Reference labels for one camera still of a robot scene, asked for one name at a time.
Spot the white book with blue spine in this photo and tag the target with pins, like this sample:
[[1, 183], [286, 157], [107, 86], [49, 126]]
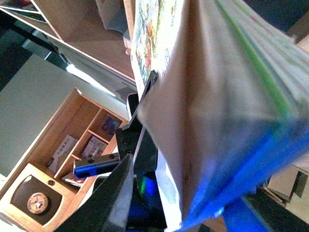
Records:
[[230, 107]]

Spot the white box in cubby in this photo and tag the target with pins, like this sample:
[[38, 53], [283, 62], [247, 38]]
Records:
[[61, 153]]

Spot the blue metal clamp block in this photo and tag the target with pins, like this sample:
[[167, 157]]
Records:
[[94, 166]]

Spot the colourful book in cubby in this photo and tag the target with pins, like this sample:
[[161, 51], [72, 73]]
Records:
[[110, 125]]

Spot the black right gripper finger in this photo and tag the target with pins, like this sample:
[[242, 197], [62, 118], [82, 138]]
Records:
[[108, 207]]

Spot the wooden desktop organizer shelf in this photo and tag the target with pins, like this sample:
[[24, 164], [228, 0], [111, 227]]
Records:
[[80, 117]]

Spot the pink book in cubby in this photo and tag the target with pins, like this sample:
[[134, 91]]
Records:
[[94, 148]]

